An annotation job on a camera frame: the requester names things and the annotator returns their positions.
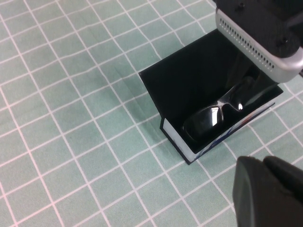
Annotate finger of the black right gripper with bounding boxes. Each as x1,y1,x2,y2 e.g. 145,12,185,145
224,52,245,90
249,68,264,96

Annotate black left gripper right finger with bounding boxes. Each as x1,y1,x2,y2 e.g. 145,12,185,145
263,156,303,197

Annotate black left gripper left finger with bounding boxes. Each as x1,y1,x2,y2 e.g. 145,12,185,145
232,155,303,227

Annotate black glasses case printed side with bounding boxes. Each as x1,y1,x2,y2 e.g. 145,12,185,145
138,28,284,166

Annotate black framed glasses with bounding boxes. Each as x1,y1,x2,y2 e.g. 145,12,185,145
181,75,277,142

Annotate green checked tablecloth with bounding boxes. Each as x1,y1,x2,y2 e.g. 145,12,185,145
0,0,303,227

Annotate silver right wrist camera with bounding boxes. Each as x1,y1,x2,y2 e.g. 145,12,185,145
214,8,303,83

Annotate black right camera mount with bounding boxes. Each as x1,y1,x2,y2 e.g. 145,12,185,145
212,0,303,58

